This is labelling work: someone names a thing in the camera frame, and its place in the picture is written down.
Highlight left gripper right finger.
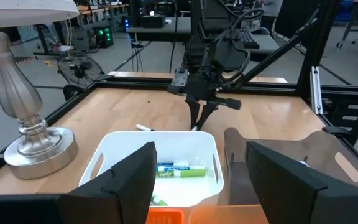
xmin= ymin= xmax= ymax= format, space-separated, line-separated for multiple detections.
xmin=246 ymin=141 xmax=358 ymax=224

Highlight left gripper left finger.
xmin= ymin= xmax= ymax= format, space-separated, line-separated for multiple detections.
xmin=0 ymin=141 xmax=157 ymax=224

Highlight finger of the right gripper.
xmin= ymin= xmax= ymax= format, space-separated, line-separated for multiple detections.
xmin=196 ymin=104 xmax=219 ymax=131
xmin=187 ymin=100 xmax=200 ymax=129

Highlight green-capped white marker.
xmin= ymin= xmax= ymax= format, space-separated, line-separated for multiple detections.
xmin=155 ymin=169 xmax=207 ymax=179
xmin=150 ymin=193 xmax=169 ymax=207

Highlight orange slotted basket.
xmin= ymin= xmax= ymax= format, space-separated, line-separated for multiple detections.
xmin=146 ymin=207 xmax=186 ymax=224

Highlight black-capped white marker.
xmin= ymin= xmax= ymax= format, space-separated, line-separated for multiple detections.
xmin=135 ymin=123 xmax=157 ymax=133

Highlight blue-capped white marker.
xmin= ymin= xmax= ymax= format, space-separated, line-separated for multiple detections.
xmin=155 ymin=165 xmax=206 ymax=172
xmin=156 ymin=160 xmax=190 ymax=167

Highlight white plastic bin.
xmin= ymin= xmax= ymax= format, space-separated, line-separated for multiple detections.
xmin=78 ymin=130 xmax=225 ymax=208

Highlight translucent orange bin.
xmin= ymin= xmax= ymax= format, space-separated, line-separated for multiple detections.
xmin=186 ymin=203 xmax=270 ymax=224

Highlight translucent grey bin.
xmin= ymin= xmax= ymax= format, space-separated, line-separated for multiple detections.
xmin=223 ymin=126 xmax=358 ymax=206

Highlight black keyboard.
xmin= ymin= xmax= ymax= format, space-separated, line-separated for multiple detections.
xmin=234 ymin=28 xmax=260 ymax=50

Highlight grey desk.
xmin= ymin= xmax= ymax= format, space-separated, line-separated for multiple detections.
xmin=126 ymin=17 xmax=198 ymax=43

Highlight grey keyboard shelf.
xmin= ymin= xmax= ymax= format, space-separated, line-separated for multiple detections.
xmin=228 ymin=26 xmax=281 ymax=62

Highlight black labelled box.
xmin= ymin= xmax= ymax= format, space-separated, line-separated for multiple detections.
xmin=140 ymin=14 xmax=167 ymax=29

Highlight black drawer cabinet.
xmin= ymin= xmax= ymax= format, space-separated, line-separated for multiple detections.
xmin=321 ymin=96 xmax=358 ymax=144

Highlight white shade silver table lamp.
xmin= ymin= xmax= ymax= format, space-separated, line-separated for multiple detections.
xmin=0 ymin=0 xmax=80 ymax=180

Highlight person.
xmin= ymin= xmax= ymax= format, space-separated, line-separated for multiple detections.
xmin=258 ymin=0 xmax=284 ymax=32

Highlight black computer green lights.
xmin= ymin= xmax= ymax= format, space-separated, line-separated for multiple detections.
xmin=92 ymin=24 xmax=114 ymax=49

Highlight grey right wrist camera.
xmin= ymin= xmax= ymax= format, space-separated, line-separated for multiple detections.
xmin=167 ymin=68 xmax=190 ymax=96

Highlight black aluminium rig frame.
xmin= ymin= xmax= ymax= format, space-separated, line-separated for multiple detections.
xmin=0 ymin=0 xmax=358 ymax=184

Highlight silver aluminium bracket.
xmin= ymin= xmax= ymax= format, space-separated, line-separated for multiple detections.
xmin=309 ymin=65 xmax=324 ymax=115

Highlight black pedestal fan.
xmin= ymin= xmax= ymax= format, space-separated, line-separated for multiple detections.
xmin=57 ymin=54 xmax=105 ymax=88

